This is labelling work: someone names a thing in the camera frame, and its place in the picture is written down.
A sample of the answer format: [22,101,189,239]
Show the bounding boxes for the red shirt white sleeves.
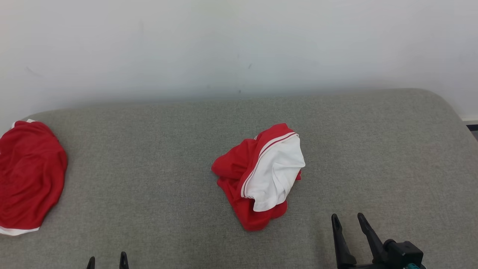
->
[211,123,306,232]

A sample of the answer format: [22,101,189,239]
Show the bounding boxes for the crumpled red garment white trim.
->
[0,119,68,236]

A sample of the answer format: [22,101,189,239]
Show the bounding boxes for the grey fabric sofa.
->
[0,88,478,269]

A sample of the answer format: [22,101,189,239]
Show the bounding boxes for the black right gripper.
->
[331,213,389,269]

